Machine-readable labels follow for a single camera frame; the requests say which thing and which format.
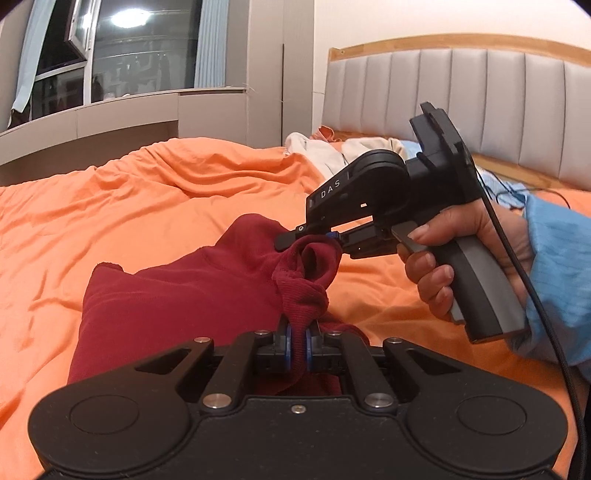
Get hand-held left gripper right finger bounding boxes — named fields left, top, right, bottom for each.
left=305, top=329, right=462, bottom=414

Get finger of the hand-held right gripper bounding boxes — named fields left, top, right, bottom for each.
left=275, top=215, right=380, bottom=253
left=325, top=225, right=405, bottom=260

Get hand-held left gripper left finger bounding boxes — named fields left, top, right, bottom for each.
left=134, top=329, right=293, bottom=414

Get dark red small garment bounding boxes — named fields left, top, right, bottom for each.
left=67, top=213, right=371, bottom=398

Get person's right forearm blue sleeve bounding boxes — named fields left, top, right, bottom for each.
left=504, top=193, right=591, bottom=368

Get beige clothes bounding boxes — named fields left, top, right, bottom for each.
left=283, top=132, right=411, bottom=186

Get person's right hand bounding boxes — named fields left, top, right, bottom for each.
left=397, top=199, right=534, bottom=323

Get grey padded wooden headboard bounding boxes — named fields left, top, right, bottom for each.
left=320, top=33, right=591, bottom=193

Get plain grey tall cabinet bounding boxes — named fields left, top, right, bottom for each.
left=247, top=0, right=315, bottom=149

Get orange bed cover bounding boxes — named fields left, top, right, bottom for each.
left=0, top=129, right=591, bottom=480

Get straight light blue curtain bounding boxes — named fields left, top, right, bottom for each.
left=193, top=0, right=230, bottom=89

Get grey window bench cabinet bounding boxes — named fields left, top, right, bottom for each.
left=0, top=87, right=251, bottom=186

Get large glass window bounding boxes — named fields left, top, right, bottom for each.
left=8, top=0, right=206, bottom=127

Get loose light blue curtain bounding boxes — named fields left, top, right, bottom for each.
left=10, top=0, right=55, bottom=114

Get black braided cable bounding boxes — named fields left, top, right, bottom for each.
left=475, top=166, right=586, bottom=480

